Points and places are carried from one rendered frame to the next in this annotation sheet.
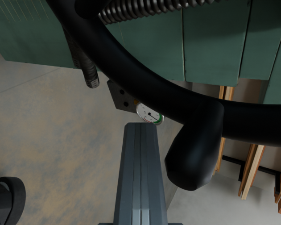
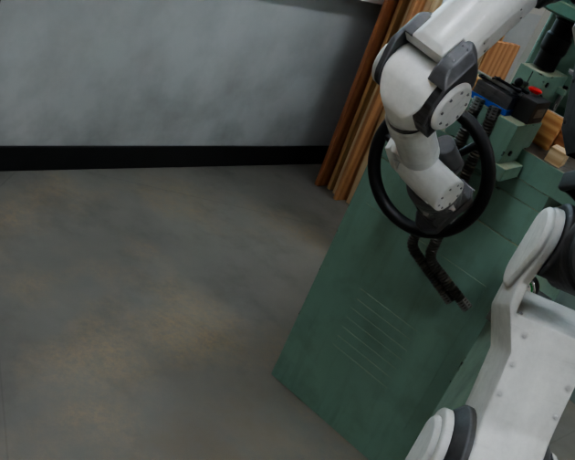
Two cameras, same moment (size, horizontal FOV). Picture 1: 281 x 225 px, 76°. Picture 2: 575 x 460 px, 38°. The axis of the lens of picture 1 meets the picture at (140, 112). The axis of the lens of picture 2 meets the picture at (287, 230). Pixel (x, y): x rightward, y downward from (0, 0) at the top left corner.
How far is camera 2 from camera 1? 1.63 m
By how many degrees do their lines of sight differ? 66
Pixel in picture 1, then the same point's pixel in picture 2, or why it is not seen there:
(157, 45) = (490, 253)
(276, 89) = (558, 195)
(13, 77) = not seen: outside the picture
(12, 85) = not seen: outside the picture
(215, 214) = not seen: outside the picture
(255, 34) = (515, 192)
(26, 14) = (399, 352)
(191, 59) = (511, 235)
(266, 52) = (528, 191)
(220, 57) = (519, 216)
